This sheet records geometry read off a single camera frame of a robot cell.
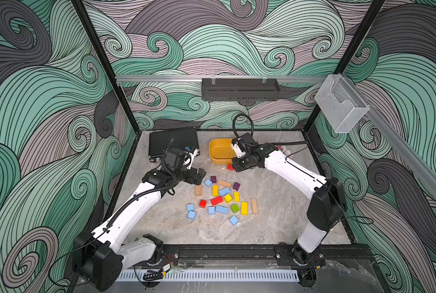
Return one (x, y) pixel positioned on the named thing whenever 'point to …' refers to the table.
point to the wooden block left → (198, 190)
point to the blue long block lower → (221, 209)
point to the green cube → (234, 208)
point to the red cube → (203, 203)
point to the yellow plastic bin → (220, 151)
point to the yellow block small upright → (236, 196)
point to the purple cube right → (236, 185)
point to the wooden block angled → (220, 182)
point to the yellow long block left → (215, 191)
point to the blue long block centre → (225, 191)
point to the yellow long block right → (244, 208)
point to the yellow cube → (228, 198)
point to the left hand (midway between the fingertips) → (196, 168)
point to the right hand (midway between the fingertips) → (233, 166)
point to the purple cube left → (214, 179)
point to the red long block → (217, 200)
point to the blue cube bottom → (234, 220)
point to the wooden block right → (254, 206)
